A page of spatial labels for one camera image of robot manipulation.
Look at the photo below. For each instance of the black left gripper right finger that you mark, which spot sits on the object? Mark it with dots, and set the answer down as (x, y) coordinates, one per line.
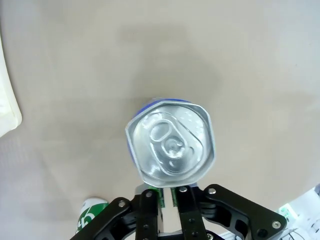
(190, 217)

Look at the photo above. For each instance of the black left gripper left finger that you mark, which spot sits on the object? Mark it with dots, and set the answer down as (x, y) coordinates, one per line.
(147, 217)

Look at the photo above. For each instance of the green drink can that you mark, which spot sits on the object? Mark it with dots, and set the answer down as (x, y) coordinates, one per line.
(88, 212)

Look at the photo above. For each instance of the blue drink can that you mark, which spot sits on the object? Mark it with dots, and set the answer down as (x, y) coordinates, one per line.
(170, 145)

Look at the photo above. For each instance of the cream shopping basket brown rim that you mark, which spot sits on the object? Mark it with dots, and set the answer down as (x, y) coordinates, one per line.
(7, 100)

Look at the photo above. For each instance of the white green small box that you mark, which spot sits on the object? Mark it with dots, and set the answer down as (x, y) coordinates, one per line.
(287, 211)

